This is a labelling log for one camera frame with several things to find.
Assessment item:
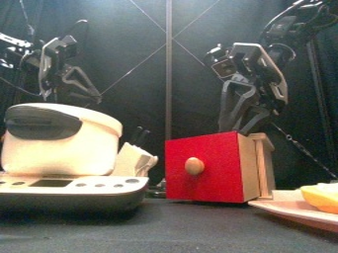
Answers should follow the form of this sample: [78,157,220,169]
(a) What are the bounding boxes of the thin diagonal brace wire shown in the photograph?
[99,0,222,96]
[129,0,224,80]

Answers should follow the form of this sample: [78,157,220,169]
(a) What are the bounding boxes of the white toy food piece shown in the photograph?
[314,182,338,194]

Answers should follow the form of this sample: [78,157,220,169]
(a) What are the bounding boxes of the red drawer with wooden knob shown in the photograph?
[165,130,262,204]

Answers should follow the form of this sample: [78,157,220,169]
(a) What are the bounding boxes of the white toy cooking pot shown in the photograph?
[0,102,125,177]

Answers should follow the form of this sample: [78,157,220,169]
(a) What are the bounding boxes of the orange yellow toy food piece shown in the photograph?
[300,185,338,214]

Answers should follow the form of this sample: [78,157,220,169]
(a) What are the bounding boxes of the metal frame pole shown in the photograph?
[165,0,174,141]

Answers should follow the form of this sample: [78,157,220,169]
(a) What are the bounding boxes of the white folded paper carton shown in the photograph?
[110,141,161,178]

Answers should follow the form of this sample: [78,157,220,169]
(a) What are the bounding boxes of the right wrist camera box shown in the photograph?
[205,43,242,79]

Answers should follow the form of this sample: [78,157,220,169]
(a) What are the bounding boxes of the pink plastic plate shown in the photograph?
[248,189,338,234]

